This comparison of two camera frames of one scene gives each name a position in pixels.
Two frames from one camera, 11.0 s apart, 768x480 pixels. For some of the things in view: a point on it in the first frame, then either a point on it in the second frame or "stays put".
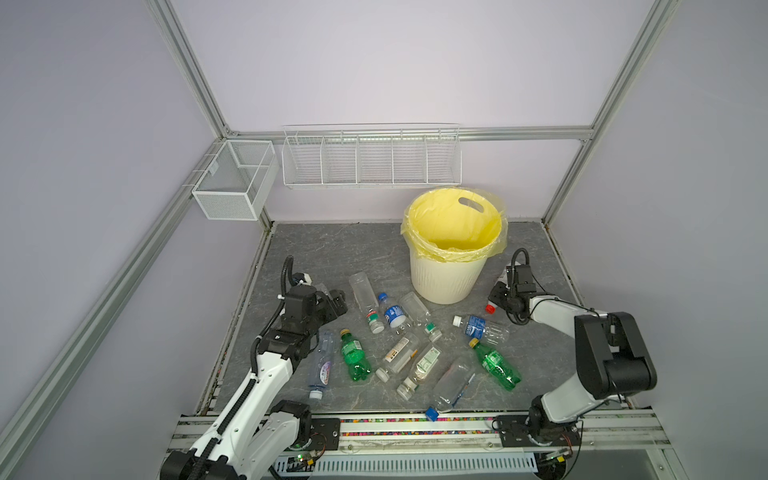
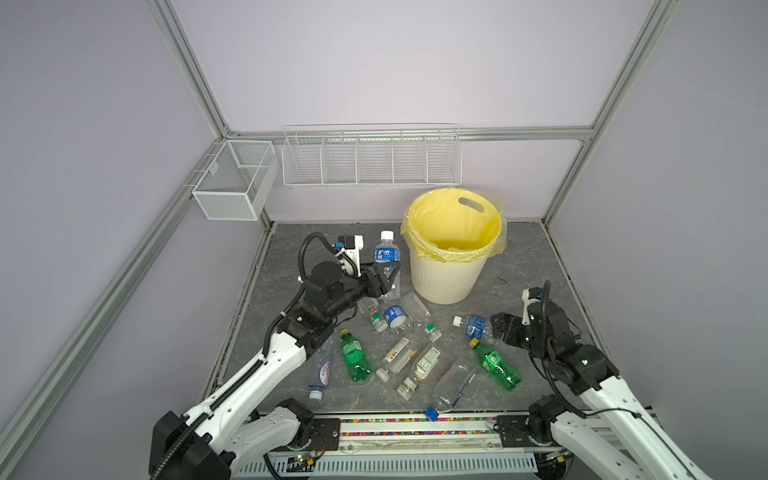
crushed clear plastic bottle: [454, 383] stays put
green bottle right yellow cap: [496, 365] stays put
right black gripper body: [501, 296] to [518, 334]
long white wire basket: [364, 156] stays put
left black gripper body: [324, 312] to [352, 288]
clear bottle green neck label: [418, 314] stays put
